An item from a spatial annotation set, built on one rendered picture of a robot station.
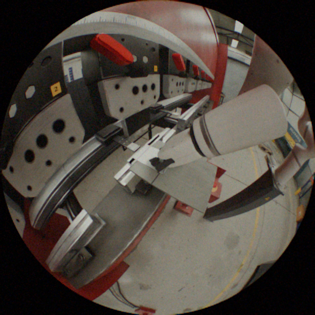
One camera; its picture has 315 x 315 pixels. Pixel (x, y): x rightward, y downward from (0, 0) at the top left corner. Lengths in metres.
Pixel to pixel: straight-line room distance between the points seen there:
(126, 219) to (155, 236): 0.90
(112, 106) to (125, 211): 0.35
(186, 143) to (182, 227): 1.19
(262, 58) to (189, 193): 0.34
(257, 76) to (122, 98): 0.26
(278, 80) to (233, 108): 0.13
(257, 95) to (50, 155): 0.27
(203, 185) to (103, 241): 0.42
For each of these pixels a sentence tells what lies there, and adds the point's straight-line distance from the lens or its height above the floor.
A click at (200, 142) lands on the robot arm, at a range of 0.16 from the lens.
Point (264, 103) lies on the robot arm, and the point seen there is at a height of 1.25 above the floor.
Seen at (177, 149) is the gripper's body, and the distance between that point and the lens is 0.18.
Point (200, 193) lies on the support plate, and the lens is 0.29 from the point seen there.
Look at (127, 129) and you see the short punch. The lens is 0.25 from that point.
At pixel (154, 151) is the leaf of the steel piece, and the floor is 1.00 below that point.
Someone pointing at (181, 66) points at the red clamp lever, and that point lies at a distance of 0.30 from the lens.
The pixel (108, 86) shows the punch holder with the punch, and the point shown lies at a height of 1.24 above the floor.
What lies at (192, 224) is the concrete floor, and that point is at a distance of 1.32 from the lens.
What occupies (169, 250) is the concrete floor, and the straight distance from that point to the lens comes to 1.30.
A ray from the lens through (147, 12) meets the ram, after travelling 0.30.
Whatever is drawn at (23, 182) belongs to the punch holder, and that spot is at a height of 1.21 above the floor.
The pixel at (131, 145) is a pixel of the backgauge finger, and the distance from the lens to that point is 0.38.
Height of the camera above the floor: 1.25
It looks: 49 degrees down
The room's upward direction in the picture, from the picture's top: straight up
